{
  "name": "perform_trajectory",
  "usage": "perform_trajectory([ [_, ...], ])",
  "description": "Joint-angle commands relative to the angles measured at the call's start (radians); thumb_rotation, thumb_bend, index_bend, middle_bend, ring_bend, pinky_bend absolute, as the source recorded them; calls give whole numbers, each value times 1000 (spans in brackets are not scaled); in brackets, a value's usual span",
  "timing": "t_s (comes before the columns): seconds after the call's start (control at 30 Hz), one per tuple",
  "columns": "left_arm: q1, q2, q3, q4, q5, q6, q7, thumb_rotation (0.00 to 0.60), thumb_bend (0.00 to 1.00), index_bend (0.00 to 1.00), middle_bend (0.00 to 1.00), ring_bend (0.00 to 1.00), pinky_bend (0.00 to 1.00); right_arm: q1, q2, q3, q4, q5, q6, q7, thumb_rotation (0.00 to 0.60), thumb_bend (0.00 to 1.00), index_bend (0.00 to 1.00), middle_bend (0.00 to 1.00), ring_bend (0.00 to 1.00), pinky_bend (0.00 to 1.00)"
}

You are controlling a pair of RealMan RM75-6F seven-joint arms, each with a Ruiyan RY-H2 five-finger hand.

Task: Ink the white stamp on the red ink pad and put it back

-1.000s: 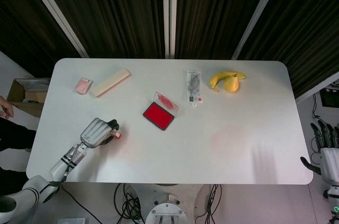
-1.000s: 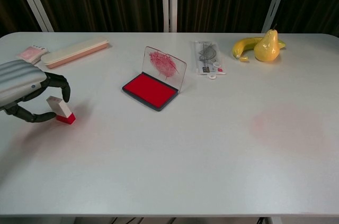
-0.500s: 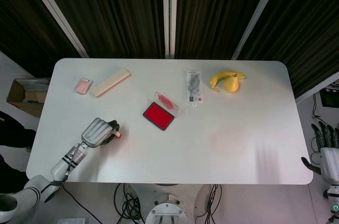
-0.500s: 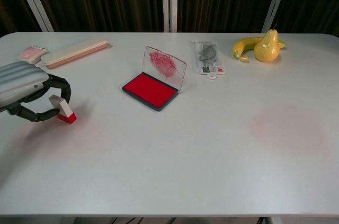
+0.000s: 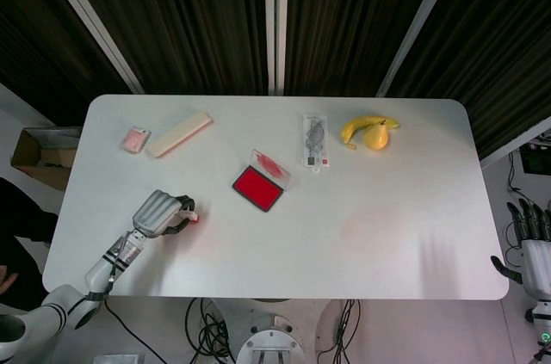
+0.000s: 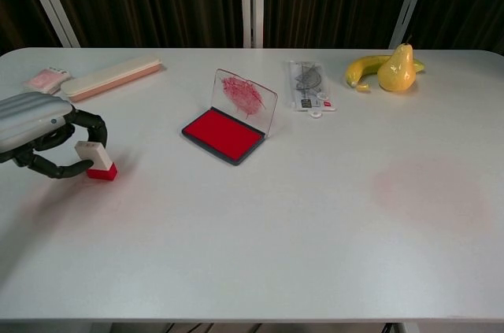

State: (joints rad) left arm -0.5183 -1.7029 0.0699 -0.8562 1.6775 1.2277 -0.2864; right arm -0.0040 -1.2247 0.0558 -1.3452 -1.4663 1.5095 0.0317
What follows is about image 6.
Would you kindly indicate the clear ruler set package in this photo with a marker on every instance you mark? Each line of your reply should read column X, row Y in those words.
column 311, row 87

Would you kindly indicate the white block with red base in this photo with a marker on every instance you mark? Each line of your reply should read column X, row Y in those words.
column 100, row 161

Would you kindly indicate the cream and pink pencil case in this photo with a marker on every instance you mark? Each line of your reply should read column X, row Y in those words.
column 112, row 77

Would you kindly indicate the yellow pear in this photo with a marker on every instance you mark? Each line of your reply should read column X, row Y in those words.
column 397, row 69

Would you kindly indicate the yellow banana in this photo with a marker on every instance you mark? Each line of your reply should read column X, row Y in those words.
column 368, row 69

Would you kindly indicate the red ink pad case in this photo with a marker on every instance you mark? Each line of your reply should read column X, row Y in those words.
column 236, row 124

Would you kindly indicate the pink tissue pack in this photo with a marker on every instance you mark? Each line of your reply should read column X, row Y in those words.
column 46, row 80

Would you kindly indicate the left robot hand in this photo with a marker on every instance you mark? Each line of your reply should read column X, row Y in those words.
column 31, row 128

